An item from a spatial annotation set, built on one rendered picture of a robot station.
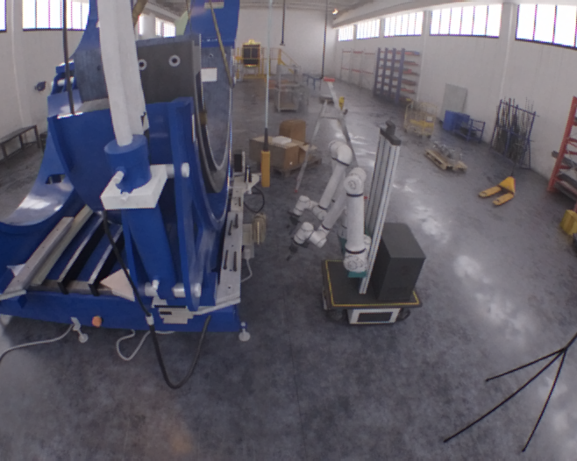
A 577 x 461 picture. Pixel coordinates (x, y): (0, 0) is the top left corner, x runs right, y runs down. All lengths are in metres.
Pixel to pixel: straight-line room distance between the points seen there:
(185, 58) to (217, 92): 2.09
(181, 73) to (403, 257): 2.10
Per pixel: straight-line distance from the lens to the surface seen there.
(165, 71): 1.38
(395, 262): 2.58
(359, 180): 1.92
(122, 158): 1.01
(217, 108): 3.31
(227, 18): 4.81
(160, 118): 1.38
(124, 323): 2.87
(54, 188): 3.97
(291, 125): 6.34
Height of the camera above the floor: 2.27
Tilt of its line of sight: 33 degrees down
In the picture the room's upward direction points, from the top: 3 degrees clockwise
